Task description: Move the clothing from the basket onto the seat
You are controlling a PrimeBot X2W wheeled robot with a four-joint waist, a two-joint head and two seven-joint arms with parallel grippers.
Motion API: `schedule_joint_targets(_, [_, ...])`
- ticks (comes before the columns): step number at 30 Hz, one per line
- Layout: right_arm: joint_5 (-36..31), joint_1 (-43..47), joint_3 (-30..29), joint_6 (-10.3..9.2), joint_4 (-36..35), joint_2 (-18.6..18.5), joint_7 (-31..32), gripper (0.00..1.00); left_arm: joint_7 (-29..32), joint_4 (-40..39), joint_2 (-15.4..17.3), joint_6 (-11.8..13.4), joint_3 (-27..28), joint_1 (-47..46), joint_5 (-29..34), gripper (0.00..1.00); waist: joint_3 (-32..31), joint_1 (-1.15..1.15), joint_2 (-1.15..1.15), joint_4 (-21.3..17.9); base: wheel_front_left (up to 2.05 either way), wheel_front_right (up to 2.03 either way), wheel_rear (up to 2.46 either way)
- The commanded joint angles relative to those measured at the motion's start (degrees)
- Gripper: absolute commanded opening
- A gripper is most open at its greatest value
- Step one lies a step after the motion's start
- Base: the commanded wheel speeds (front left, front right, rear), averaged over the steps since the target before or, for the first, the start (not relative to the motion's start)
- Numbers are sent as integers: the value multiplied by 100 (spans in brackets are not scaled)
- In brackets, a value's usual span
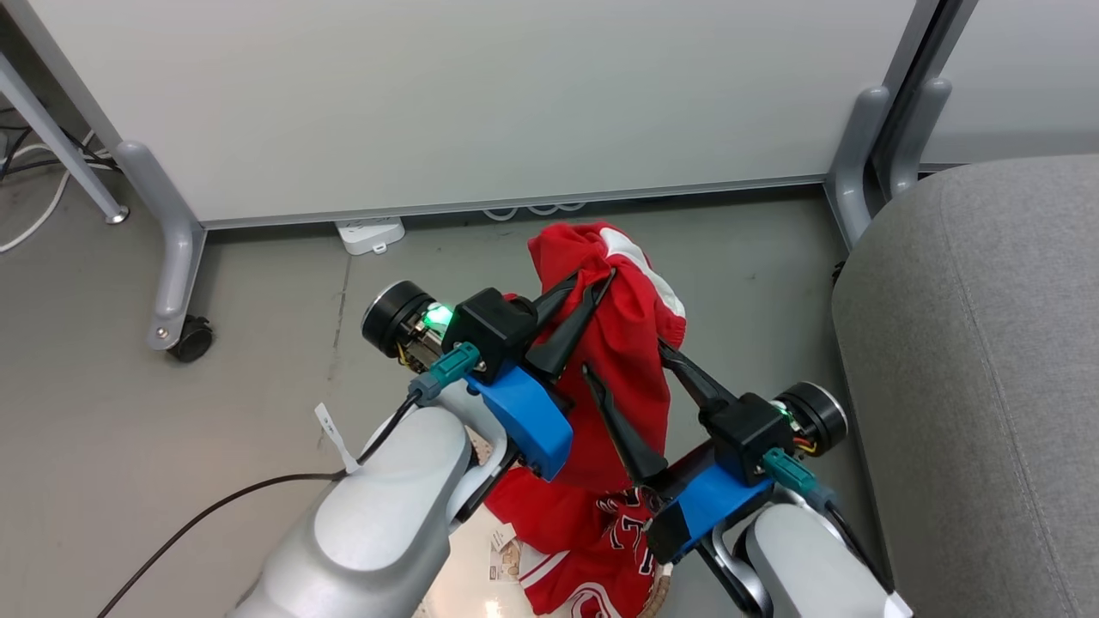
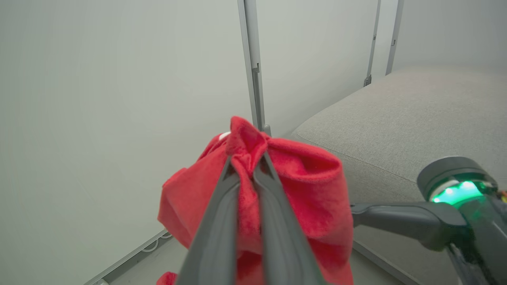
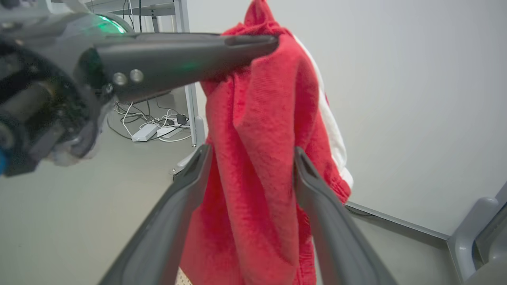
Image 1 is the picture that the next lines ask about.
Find white cable tag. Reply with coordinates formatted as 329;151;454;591
313;403;361;476

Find white coiled cable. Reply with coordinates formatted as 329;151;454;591
482;202;590;221

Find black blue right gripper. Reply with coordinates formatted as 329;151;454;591
583;338;848;565

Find grey partition foot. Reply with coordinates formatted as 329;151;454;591
823;85;892;251
888;77;953;199
115;140;209;351

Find cream perforated laundry basket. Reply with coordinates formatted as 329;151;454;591
412;427;681;618

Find black floor cables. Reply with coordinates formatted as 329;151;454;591
0;124;112;183

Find white partition panel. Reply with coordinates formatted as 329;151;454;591
919;0;1099;169
4;0;943;231

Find grey metal table leg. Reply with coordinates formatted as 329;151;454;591
0;50;131;226

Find white power strip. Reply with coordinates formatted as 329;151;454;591
334;217;406;257

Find teal cable connector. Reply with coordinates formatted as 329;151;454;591
762;447;839;509
408;342;481;407

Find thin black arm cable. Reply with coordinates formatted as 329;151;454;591
97;391;423;618

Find grey fabric sofa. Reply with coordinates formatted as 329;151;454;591
830;154;1099;618

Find black caster wheel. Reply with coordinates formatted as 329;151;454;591
167;315;215;363

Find white floor cable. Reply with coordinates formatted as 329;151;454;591
0;142;118;255

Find printed label sticker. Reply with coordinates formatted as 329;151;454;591
488;522;522;585

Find red white sports jersey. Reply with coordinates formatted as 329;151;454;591
485;221;688;618

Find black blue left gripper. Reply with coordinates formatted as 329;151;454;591
361;270;616;482

